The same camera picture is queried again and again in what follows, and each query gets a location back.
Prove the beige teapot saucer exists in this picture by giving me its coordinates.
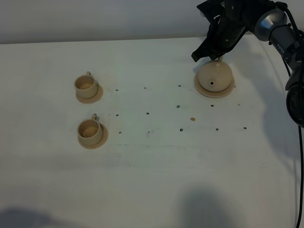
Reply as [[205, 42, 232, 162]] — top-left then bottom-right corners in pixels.
[[194, 75, 235, 98]]

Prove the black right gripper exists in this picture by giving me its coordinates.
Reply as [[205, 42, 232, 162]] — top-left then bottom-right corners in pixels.
[[191, 0, 261, 62]]

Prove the beige teacup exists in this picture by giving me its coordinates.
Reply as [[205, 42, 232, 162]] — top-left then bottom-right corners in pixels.
[[74, 71, 98, 99], [77, 114, 103, 146]]

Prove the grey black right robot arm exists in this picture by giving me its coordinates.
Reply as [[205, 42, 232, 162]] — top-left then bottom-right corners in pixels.
[[191, 0, 304, 127]]

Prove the beige near saucer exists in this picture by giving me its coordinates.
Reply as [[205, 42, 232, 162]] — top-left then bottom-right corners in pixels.
[[77, 123, 108, 150]]

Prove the beige far saucer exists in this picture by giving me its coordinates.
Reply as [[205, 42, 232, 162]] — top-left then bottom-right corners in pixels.
[[75, 84, 103, 104]]

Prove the beige far teacup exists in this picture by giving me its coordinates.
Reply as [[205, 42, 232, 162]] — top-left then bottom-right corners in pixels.
[[74, 71, 98, 99]]

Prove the beige brown teapot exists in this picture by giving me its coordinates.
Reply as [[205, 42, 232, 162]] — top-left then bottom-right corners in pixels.
[[197, 57, 234, 93]]

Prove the beige near teacup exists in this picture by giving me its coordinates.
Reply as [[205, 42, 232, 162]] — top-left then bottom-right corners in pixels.
[[77, 114, 103, 146]]

